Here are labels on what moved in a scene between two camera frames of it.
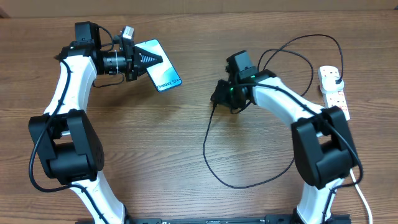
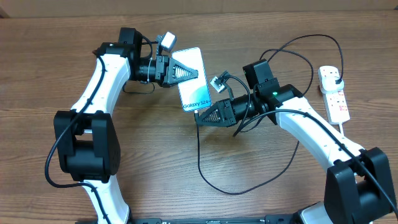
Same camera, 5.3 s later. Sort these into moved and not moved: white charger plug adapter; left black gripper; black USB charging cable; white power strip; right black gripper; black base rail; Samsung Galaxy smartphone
Moved: right black gripper; Samsung Galaxy smartphone; black USB charging cable; left black gripper
Not moved: black base rail; white power strip; white charger plug adapter
